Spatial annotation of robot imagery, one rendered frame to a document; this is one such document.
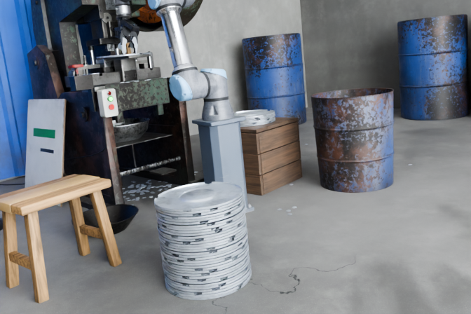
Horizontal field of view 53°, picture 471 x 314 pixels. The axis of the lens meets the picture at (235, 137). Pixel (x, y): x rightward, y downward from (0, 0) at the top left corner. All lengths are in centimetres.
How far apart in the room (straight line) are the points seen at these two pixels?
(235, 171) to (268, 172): 36
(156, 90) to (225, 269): 141
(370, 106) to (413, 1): 295
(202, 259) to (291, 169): 127
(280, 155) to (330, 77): 324
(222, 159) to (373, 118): 76
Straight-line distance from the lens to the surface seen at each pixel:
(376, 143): 237
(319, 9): 575
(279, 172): 254
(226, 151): 211
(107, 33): 270
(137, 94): 258
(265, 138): 242
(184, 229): 144
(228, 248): 147
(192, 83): 203
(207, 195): 152
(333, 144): 237
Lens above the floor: 73
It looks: 10 degrees down
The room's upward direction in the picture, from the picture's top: 6 degrees counter-clockwise
